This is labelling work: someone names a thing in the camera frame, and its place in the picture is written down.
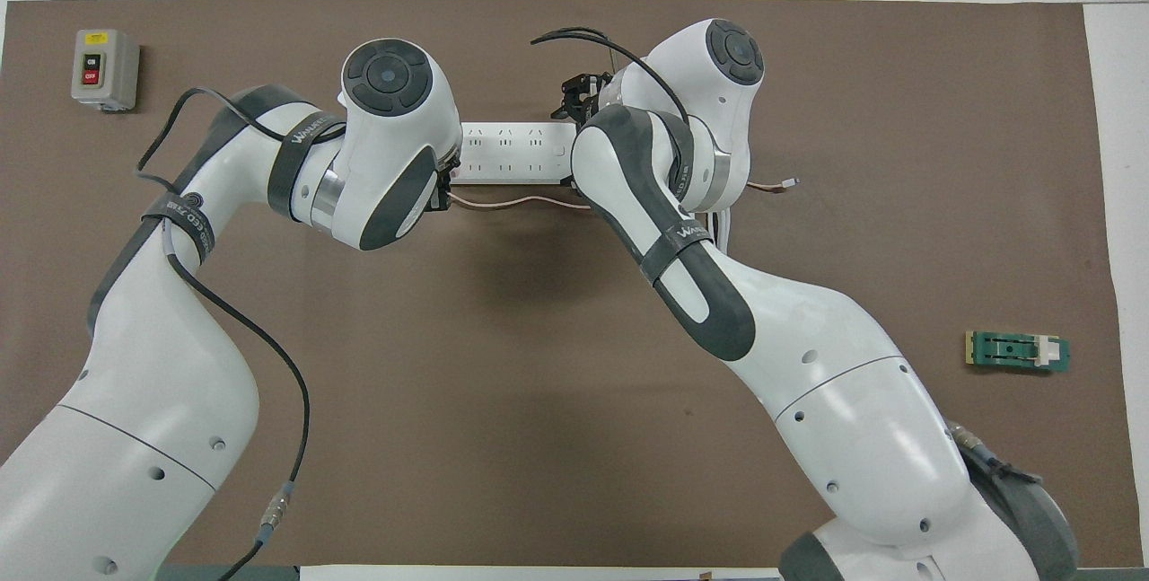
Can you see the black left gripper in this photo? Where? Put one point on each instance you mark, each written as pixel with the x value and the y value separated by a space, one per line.
pixel 446 199

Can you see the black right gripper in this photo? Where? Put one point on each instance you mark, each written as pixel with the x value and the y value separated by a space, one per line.
pixel 583 92

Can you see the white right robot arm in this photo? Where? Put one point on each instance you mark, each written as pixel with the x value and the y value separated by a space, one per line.
pixel 853 383

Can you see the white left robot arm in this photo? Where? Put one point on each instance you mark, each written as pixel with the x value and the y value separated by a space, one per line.
pixel 135 383

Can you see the brown table mat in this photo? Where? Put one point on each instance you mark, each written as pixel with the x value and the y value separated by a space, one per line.
pixel 539 428

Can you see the grey on-off switch box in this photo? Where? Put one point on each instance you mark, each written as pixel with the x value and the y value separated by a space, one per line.
pixel 103 69

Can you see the green knife switch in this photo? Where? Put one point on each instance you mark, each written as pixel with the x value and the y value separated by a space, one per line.
pixel 1014 352

